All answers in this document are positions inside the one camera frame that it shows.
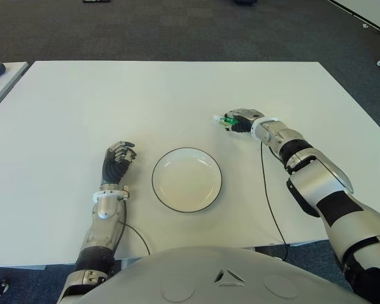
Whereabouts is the white plate black rim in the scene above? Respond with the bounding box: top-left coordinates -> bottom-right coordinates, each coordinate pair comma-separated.
151,147 -> 224,213

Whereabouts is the green white toothpaste tube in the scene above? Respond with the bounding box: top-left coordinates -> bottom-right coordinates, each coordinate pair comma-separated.
212,115 -> 240,127

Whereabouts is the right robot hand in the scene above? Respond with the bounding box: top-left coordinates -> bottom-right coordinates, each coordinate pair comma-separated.
220,108 -> 264,136

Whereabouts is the white background table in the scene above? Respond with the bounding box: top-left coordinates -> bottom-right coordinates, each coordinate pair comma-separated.
327,0 -> 380,37

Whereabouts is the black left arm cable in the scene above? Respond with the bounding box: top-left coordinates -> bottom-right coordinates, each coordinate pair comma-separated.
117,196 -> 152,256

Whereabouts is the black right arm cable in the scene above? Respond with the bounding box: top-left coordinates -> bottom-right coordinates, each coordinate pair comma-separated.
259,141 -> 291,261

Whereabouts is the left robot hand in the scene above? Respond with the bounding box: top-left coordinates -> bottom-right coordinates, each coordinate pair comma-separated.
100,140 -> 137,186

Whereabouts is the white side table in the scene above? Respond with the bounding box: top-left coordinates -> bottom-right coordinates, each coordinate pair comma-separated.
0,61 -> 29,117

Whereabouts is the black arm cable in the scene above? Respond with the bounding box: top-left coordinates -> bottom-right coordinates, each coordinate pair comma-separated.
259,141 -> 291,261
117,196 -> 152,256

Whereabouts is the silver robot torso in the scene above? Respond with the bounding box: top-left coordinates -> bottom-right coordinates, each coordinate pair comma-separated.
71,245 -> 380,304

